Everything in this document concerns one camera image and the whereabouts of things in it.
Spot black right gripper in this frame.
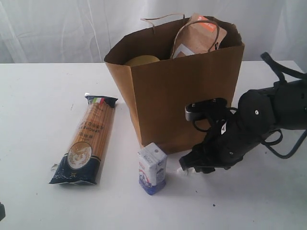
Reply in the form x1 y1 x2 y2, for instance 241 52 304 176
178 115 264 174

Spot torn clear plastic scrap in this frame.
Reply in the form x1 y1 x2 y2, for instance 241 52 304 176
50 163 59 172

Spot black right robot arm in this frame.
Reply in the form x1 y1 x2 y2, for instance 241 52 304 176
179 80 307 174

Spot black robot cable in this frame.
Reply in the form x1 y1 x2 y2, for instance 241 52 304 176
260 52 307 159

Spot white garlic clove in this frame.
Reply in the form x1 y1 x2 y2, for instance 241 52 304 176
176 168 189 176

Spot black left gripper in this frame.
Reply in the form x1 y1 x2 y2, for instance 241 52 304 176
0 203 6 219

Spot brown paper shopping bag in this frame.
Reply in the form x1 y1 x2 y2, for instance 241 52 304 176
104 19 245 154

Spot glass nut jar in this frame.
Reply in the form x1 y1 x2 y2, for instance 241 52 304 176
124 55 160 67

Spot brown kraft pouch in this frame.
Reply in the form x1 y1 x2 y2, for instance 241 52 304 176
170 13 227 59

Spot white backdrop curtain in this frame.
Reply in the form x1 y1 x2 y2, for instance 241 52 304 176
0 0 307 69

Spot small white blue milk carton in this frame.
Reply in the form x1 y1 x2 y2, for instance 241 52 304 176
138 143 167 195

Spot spaghetti pack, blue ends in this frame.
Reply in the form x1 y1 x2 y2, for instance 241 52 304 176
49 93 117 185

